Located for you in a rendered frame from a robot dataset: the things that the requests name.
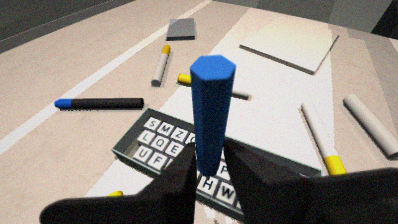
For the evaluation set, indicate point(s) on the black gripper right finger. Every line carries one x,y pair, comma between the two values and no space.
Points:
271,194

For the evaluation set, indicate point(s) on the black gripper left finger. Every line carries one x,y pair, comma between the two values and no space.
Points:
168,199

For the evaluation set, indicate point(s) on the black marker with blue cap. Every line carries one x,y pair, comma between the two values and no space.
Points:
99,103

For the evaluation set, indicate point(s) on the grey keyboard with white keys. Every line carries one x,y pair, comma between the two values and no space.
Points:
156,138

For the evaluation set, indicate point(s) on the blue hexagonal rod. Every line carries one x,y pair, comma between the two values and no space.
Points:
212,79

